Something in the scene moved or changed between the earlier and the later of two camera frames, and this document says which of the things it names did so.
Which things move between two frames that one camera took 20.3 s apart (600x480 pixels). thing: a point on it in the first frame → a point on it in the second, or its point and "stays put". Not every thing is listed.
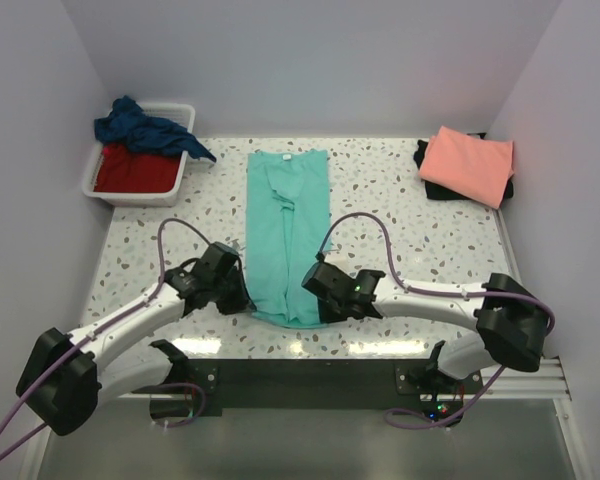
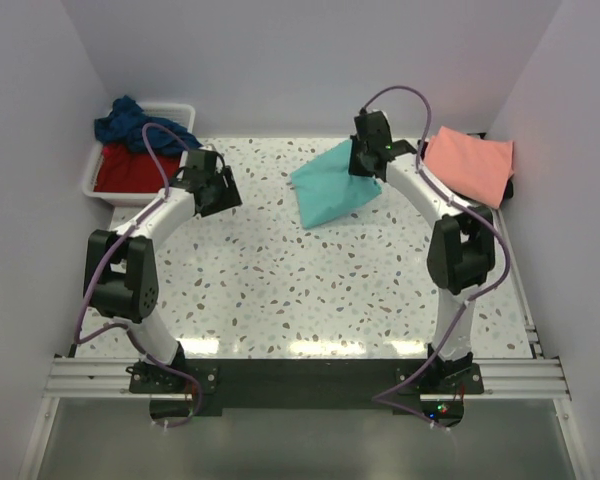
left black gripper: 242,301 → 230,197
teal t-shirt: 288,227 → 324,186
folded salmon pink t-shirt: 472,166 stays put
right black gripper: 328,316 → 354,167
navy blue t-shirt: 129,123 stays put
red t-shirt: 121,170 stays put
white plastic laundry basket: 183,113 stays put
